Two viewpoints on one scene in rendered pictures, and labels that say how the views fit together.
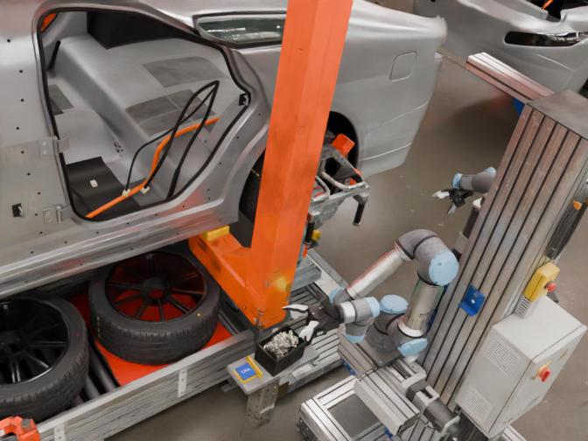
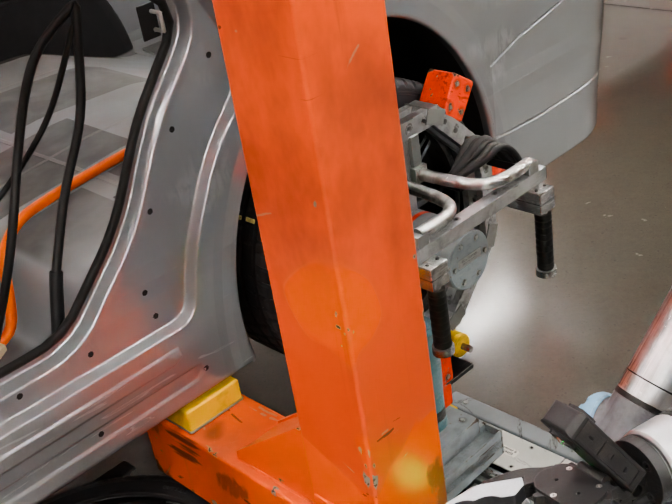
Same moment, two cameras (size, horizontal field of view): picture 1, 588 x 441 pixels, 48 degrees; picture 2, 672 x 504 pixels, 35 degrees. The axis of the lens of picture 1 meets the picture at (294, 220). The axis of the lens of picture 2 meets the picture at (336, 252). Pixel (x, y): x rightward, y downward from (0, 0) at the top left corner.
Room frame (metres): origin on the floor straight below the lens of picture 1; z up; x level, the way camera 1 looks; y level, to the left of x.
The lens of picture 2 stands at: (0.92, -0.02, 1.93)
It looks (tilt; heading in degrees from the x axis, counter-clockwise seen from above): 29 degrees down; 3
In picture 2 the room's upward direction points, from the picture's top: 10 degrees counter-clockwise
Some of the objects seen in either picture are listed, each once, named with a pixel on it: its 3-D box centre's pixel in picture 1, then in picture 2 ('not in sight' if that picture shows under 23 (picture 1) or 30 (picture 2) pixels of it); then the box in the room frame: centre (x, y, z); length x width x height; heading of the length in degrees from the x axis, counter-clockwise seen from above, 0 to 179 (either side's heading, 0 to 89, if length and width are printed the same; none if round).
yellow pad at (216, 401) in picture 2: (211, 227); (194, 394); (2.63, 0.41, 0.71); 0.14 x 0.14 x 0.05; 44
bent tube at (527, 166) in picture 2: (343, 173); (472, 154); (2.87, -0.20, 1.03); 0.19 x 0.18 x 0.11; 44
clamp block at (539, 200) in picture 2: (360, 194); (529, 195); (2.86, -0.31, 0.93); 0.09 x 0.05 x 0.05; 44
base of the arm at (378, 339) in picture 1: (384, 330); not in sight; (2.00, -0.47, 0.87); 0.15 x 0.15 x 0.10
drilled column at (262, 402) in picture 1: (262, 393); not in sight; (2.04, -0.02, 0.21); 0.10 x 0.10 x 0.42; 44
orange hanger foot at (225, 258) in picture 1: (229, 248); (251, 430); (2.51, 0.29, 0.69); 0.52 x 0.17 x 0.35; 44
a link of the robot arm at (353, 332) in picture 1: (354, 324); not in sight; (1.76, -0.30, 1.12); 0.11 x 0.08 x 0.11; 30
